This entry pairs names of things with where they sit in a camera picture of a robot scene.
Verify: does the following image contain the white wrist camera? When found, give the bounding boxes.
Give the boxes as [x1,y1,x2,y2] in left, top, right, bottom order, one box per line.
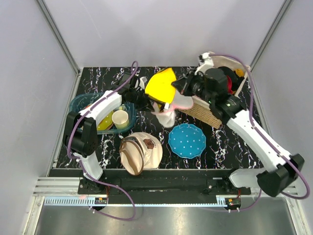
[195,52,214,75]
[135,76,148,90]

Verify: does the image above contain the yellow black garment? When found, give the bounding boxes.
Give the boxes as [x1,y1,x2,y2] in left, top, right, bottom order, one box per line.
[232,69,245,94]

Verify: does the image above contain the white mesh laundry bag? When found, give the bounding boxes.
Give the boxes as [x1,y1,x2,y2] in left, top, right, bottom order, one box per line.
[152,93,194,128]

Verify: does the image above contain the blue dotted plate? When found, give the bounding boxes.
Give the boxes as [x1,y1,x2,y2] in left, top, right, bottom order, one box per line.
[168,123,206,159]

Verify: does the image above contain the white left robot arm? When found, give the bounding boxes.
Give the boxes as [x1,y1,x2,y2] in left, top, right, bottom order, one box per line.
[63,73,151,194]

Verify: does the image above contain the yellow dotted plate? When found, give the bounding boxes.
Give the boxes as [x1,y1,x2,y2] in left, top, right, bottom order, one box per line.
[97,111,114,131]

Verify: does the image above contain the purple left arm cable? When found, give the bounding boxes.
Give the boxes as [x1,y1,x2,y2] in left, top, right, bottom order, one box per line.
[67,60,139,221]

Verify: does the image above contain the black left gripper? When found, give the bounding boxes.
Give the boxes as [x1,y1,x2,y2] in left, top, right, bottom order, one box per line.
[130,88,155,112]

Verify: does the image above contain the red bra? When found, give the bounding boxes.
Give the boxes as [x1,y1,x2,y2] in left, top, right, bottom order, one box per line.
[226,75,233,94]

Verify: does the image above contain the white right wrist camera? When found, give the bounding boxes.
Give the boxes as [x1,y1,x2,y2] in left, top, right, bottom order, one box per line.
[195,52,214,75]

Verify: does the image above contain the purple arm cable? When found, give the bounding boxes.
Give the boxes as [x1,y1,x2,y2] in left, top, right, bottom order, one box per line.
[67,60,139,221]
[210,54,311,212]

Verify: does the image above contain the wicker basket with liner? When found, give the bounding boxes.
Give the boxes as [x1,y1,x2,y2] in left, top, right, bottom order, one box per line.
[180,52,251,129]

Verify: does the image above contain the cream paper cup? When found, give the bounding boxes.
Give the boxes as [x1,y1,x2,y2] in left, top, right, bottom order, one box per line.
[112,110,129,129]

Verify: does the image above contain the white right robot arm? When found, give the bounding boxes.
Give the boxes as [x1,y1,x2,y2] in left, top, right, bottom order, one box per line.
[171,68,304,197]

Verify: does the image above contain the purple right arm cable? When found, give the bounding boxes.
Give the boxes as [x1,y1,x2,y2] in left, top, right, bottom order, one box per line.
[210,54,311,212]

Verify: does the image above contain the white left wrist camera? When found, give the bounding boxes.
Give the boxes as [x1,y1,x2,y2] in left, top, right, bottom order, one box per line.
[135,76,148,90]

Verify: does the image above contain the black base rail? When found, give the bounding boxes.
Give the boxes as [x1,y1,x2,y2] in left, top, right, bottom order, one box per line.
[45,169,251,205]

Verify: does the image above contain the cream capybara pouch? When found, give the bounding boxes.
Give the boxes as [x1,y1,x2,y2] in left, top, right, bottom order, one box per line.
[119,132,163,176]

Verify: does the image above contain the yellow bra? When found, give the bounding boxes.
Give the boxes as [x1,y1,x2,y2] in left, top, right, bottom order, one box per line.
[145,68,177,112]

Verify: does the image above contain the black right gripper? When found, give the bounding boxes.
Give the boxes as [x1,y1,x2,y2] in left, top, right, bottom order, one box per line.
[172,68,215,104]

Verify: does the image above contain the black bra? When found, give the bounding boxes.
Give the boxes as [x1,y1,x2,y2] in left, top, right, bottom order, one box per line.
[219,66,236,81]

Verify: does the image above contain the teal plastic bin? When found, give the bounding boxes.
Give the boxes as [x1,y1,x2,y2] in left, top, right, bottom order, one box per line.
[69,93,136,135]

